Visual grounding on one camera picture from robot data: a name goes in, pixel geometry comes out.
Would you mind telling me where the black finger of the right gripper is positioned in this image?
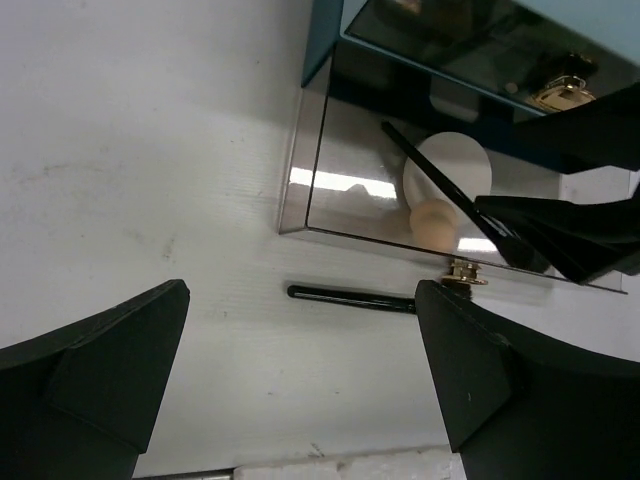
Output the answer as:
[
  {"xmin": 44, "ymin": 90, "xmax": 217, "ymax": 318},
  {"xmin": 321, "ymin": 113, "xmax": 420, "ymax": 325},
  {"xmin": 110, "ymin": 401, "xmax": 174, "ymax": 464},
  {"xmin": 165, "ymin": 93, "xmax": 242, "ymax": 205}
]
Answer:
[
  {"xmin": 515, "ymin": 83, "xmax": 639, "ymax": 172},
  {"xmin": 474, "ymin": 196, "xmax": 639, "ymax": 285}
]

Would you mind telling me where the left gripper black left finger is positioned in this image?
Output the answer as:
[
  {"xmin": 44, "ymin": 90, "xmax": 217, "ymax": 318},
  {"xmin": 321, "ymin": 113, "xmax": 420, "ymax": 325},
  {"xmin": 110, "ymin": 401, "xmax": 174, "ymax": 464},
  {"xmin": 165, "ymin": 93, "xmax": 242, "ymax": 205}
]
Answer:
[{"xmin": 1, "ymin": 279, "xmax": 190, "ymax": 479}]

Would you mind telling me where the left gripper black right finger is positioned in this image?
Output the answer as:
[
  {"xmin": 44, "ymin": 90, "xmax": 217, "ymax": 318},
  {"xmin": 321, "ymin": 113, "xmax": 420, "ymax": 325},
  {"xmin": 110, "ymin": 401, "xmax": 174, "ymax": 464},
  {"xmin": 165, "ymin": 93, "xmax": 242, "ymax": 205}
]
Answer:
[{"xmin": 415, "ymin": 281, "xmax": 639, "ymax": 479}]

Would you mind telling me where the black fan makeup brush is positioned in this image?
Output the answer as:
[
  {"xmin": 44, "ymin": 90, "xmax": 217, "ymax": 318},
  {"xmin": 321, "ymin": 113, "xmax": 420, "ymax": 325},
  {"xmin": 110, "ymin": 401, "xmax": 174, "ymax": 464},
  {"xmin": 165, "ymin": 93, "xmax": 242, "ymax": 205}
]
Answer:
[{"xmin": 381, "ymin": 121, "xmax": 550, "ymax": 273}]

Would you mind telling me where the clear acrylic drawer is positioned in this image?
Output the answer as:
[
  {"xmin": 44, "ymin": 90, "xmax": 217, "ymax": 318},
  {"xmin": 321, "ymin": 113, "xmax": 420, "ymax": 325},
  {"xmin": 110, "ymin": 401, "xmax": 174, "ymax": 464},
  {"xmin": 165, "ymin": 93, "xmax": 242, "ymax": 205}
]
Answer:
[
  {"xmin": 346, "ymin": 1, "xmax": 639, "ymax": 113},
  {"xmin": 277, "ymin": 42, "xmax": 631, "ymax": 296}
]

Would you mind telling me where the white round powder puff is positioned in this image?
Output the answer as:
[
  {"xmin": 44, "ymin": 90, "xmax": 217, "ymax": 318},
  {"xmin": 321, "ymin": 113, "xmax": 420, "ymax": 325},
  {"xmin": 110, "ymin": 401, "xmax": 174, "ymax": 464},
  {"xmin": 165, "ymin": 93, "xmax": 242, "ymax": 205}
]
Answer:
[{"xmin": 403, "ymin": 132, "xmax": 493, "ymax": 209}]

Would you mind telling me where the beige makeup sponge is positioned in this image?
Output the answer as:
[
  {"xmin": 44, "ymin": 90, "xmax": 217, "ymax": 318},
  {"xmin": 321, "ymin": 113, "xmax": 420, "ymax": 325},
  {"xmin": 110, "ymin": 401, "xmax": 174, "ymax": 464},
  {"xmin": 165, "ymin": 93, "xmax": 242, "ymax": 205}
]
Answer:
[{"xmin": 409, "ymin": 199, "xmax": 458, "ymax": 253}]

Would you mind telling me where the thin black makeup brush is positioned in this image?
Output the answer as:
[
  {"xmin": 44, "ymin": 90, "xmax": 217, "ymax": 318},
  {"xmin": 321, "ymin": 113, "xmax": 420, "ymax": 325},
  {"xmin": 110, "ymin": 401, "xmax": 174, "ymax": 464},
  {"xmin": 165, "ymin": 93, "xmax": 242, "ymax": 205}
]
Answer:
[{"xmin": 286, "ymin": 284, "xmax": 416, "ymax": 315}]

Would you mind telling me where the teal drawer organizer box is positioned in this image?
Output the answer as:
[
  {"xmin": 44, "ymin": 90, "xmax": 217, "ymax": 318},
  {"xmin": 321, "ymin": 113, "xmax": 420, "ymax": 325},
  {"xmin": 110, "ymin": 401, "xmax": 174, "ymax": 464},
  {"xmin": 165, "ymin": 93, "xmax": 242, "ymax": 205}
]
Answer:
[{"xmin": 301, "ymin": 1, "xmax": 639, "ymax": 174}]

